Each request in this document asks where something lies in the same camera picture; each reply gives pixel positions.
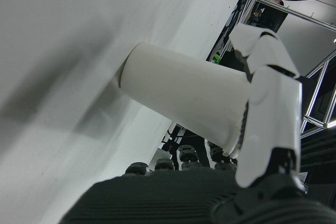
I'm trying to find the aluminium profile frame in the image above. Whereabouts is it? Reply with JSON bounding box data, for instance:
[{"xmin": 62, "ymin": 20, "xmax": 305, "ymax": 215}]
[{"xmin": 243, "ymin": 0, "xmax": 336, "ymax": 130}]

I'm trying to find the white cup with ridged rim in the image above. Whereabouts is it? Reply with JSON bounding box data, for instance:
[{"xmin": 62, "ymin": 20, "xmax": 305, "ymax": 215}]
[{"xmin": 117, "ymin": 41, "xmax": 253, "ymax": 156}]

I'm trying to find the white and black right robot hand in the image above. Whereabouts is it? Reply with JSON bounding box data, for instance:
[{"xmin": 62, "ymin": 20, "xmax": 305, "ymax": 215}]
[{"xmin": 60, "ymin": 23, "xmax": 336, "ymax": 224}]

